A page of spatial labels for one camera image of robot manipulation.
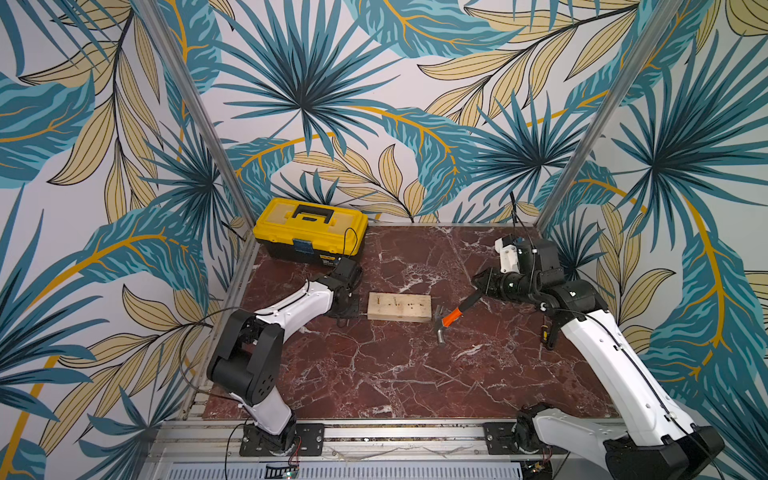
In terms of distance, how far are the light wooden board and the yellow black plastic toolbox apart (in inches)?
6.9

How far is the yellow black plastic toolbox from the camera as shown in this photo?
3.13 ft

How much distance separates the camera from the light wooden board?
94 centimetres
